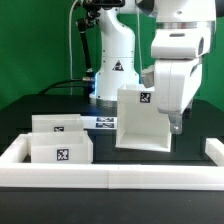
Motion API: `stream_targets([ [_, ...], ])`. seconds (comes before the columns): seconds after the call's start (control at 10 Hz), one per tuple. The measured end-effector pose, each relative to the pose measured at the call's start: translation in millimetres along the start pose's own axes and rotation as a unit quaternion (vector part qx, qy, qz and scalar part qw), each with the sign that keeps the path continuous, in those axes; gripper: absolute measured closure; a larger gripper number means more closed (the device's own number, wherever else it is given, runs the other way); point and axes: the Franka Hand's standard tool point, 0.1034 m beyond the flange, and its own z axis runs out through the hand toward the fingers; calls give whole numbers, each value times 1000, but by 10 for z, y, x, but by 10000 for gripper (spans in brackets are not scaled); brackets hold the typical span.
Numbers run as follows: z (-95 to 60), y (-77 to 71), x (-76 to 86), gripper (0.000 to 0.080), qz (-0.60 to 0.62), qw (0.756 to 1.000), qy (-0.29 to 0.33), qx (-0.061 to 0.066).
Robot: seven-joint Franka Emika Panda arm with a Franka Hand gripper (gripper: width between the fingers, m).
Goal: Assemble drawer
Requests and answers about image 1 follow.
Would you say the white marker sheet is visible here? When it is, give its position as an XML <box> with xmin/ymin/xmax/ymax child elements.
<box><xmin>81</xmin><ymin>116</ymin><xmax>117</xmax><ymax>130</ymax></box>

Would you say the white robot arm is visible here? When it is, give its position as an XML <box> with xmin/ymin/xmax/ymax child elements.
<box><xmin>81</xmin><ymin>0</ymin><xmax>219</xmax><ymax>134</ymax></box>

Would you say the white front drawer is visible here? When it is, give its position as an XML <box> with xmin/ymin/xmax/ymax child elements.
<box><xmin>30</xmin><ymin>131</ymin><xmax>93</xmax><ymax>164</ymax></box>

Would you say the white U-shaped fence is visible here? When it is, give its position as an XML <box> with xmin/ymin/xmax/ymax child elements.
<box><xmin>0</xmin><ymin>134</ymin><xmax>224</xmax><ymax>191</ymax></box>

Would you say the white drawer case box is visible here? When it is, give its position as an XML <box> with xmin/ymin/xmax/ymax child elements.
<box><xmin>116</xmin><ymin>84</ymin><xmax>171</xmax><ymax>152</ymax></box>

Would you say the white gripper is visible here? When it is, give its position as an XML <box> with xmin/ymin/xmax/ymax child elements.
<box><xmin>141</xmin><ymin>58</ymin><xmax>202</xmax><ymax>134</ymax></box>

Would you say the white drawer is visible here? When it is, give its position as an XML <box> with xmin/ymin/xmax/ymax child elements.
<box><xmin>30</xmin><ymin>131</ymin><xmax>93</xmax><ymax>164</ymax></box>
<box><xmin>32</xmin><ymin>114</ymin><xmax>84</xmax><ymax>133</ymax></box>

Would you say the white thin cable right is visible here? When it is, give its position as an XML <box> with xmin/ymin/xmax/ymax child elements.
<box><xmin>135</xmin><ymin>6</ymin><xmax>144</xmax><ymax>76</ymax></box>

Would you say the white thin cable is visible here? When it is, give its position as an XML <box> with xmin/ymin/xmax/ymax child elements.
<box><xmin>135</xmin><ymin>6</ymin><xmax>144</xmax><ymax>76</ymax></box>
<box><xmin>68</xmin><ymin>0</ymin><xmax>83</xmax><ymax>96</ymax></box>

